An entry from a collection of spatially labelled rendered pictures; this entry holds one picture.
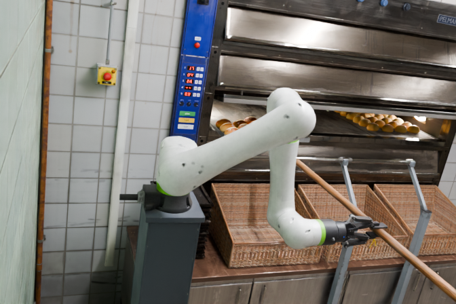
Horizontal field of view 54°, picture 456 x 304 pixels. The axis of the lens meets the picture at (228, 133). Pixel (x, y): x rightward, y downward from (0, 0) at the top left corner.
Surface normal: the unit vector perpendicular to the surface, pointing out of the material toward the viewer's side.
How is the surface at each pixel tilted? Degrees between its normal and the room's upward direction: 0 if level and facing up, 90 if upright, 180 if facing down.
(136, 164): 90
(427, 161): 70
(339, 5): 90
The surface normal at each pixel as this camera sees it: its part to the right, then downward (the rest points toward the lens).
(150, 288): 0.29, 0.33
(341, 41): 0.36, -0.01
